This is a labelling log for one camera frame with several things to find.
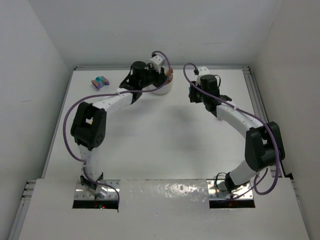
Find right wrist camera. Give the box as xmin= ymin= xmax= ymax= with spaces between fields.
xmin=194 ymin=66 xmax=210 ymax=77

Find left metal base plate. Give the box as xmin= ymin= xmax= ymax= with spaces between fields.
xmin=74 ymin=180 xmax=118 ymax=201

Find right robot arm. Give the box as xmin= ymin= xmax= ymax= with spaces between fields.
xmin=188 ymin=74 xmax=285 ymax=193

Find teal purple butterfly lego cluster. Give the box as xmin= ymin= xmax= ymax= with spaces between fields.
xmin=91 ymin=76 xmax=110 ymax=90

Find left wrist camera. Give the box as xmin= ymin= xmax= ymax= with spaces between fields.
xmin=149 ymin=55 xmax=165 ymax=73

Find aluminium frame rail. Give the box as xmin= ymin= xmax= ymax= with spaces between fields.
xmin=18 ymin=60 xmax=308 ymax=240

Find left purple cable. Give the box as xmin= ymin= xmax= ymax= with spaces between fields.
xmin=62 ymin=50 xmax=173 ymax=201

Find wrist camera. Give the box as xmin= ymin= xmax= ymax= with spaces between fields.
xmin=149 ymin=55 xmax=165 ymax=73
xmin=194 ymin=66 xmax=210 ymax=77

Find white divided round container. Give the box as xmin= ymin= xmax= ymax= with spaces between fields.
xmin=152 ymin=73 xmax=173 ymax=95

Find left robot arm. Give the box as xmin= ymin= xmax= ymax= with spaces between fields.
xmin=70 ymin=60 xmax=173 ymax=185

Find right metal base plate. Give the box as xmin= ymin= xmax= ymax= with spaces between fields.
xmin=206 ymin=178 xmax=254 ymax=201

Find purple cable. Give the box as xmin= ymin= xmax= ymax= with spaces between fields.
xmin=183 ymin=62 xmax=280 ymax=201
xmin=62 ymin=50 xmax=173 ymax=201

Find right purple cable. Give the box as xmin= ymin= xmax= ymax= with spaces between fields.
xmin=183 ymin=62 xmax=280 ymax=201

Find orange brown lego piece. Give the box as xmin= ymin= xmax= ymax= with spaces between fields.
xmin=165 ymin=68 xmax=173 ymax=77

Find metal base plate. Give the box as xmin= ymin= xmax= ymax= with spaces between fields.
xmin=206 ymin=178 xmax=254 ymax=201
xmin=74 ymin=180 xmax=118 ymax=201

